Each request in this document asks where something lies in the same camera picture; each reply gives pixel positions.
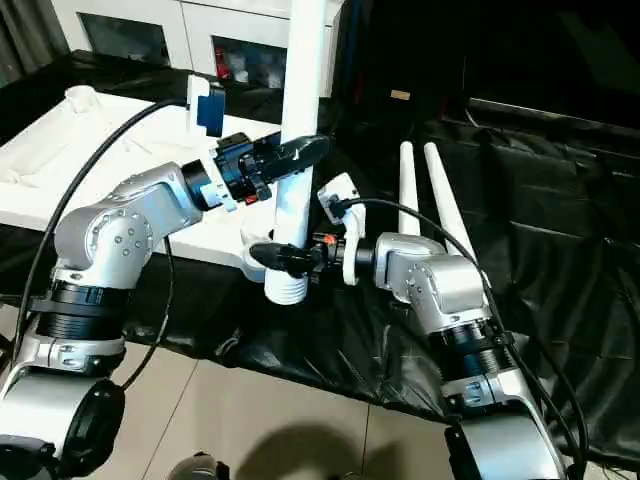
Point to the white plastic table leg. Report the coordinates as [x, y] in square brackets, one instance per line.
[300, 75]
[447, 200]
[409, 190]

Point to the white plastic table top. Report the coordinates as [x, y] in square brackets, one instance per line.
[75, 165]

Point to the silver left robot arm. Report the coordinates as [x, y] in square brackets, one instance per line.
[110, 235]

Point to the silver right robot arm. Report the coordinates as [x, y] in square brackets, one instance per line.
[440, 285]

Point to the small red box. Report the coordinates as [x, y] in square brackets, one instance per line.
[221, 62]

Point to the small yellow label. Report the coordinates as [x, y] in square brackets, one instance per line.
[401, 95]

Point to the white sideboard with glass doors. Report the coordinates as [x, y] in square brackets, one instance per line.
[190, 30]

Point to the grey robot torso front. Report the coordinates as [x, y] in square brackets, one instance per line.
[200, 467]

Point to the black glossy mat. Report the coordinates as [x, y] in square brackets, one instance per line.
[550, 200]

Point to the grey curtain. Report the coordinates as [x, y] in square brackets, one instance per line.
[25, 40]

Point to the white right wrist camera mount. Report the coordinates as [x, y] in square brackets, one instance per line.
[345, 200]

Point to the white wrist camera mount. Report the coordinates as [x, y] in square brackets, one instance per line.
[345, 200]
[207, 107]

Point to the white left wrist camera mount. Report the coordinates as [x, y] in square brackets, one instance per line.
[207, 107]

